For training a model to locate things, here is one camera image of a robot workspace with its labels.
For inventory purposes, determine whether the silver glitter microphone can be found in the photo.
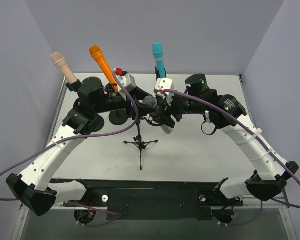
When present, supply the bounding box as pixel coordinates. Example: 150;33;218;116
142;95;175;134

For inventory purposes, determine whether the black tripod shock mount stand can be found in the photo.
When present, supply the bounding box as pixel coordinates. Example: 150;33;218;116
123;118;159;171

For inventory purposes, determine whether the cyan microphone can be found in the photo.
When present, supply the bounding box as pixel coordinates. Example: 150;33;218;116
152;42;167;79

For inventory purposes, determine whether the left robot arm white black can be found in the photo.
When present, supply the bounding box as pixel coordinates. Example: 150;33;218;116
6;77;149;216

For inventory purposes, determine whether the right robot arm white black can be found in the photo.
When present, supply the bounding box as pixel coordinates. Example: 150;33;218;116
154;73;299;205

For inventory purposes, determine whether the black stand with orange microphone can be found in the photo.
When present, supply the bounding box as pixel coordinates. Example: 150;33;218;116
105;83;128;126

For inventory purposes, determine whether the black stand with beige microphone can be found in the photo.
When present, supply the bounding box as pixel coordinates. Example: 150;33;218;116
62;77;105;135

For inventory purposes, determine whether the orange microphone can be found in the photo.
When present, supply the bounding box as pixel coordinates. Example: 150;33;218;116
89;45;118;93

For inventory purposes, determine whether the beige microphone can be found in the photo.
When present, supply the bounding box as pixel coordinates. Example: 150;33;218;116
50;52;78;84

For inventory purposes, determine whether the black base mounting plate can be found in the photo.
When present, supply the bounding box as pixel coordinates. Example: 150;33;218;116
52;178;245;222

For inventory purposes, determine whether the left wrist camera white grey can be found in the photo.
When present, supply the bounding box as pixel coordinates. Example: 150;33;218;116
114;68;137;93

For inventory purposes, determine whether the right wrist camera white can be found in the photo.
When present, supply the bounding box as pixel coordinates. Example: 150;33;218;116
154;77;175;106

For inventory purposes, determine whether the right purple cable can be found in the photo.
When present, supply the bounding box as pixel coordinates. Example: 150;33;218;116
159;89;300;209

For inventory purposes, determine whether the aluminium frame rail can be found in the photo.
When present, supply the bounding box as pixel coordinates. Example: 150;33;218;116
237;193;288;209

